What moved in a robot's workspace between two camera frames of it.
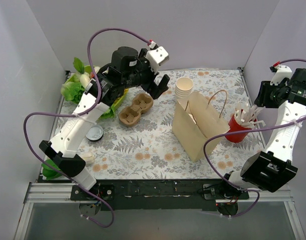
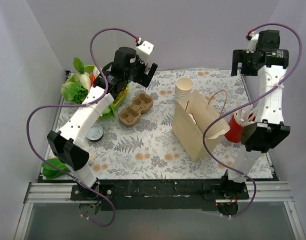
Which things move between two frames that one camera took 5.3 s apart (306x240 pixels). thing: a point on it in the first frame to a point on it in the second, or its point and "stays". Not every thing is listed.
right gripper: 265,93 to 237,61
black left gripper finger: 156,91 to 147,78
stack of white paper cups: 183,86 stays
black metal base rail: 159,194 stays
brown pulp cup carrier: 131,115 stays
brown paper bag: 196,119 stays
